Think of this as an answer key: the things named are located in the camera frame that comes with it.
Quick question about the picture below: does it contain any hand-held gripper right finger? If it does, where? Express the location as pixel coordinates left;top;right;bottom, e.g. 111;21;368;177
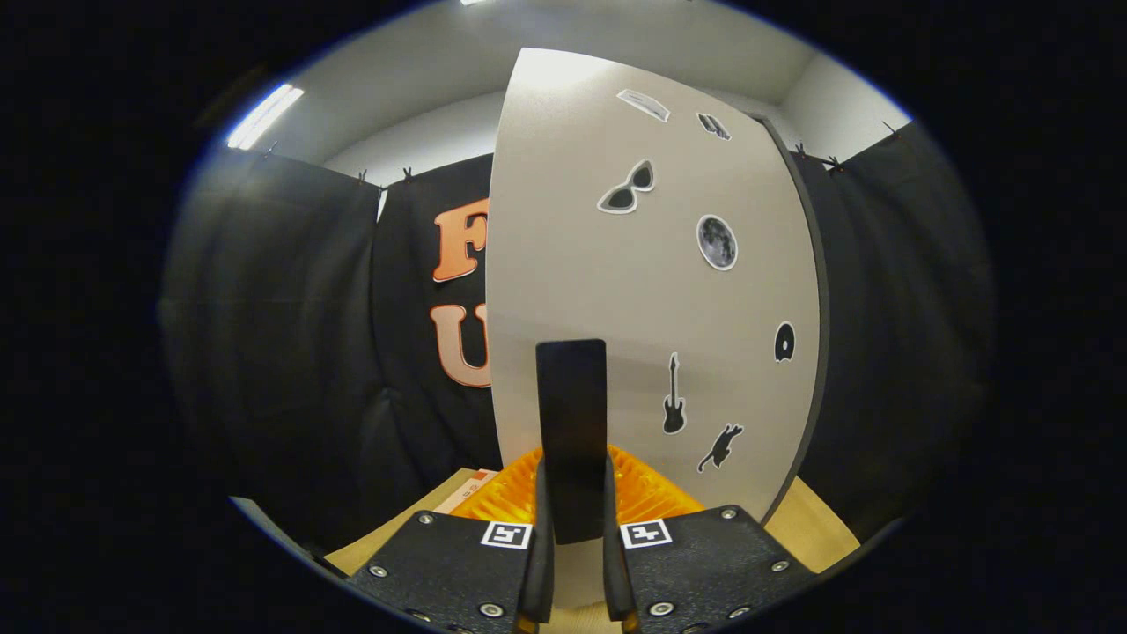
601;445;815;634

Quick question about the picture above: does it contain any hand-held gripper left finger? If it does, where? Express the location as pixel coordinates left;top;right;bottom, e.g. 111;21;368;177
348;445;557;634

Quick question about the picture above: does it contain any black door handle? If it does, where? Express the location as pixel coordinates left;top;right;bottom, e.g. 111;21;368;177
535;339;608;545

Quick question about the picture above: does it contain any beige shoe cabinet door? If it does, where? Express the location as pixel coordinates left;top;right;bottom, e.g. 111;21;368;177
486;47;821;608

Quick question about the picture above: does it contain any black backdrop cloth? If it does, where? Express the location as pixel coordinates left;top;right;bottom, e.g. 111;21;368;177
160;119;996;551

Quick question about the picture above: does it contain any long ceiling light strip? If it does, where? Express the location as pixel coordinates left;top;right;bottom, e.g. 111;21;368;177
226;84;305;151

